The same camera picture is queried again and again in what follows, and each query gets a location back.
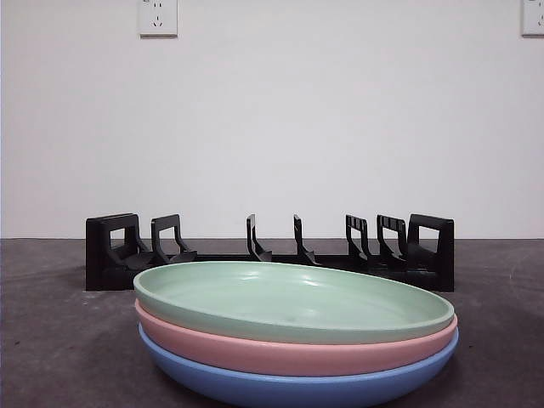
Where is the white wall socket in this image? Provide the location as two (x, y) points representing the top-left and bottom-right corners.
(138, 0), (179, 37)
(521, 0), (544, 37)

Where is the black dish rack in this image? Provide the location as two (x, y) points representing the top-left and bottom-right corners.
(85, 212), (456, 292)

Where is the blue plate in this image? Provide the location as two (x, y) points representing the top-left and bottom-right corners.
(136, 322), (462, 408)

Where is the pink plate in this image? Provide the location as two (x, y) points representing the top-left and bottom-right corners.
(133, 297), (460, 377)

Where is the green plate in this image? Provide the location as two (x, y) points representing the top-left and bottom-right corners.
(133, 261), (456, 345)

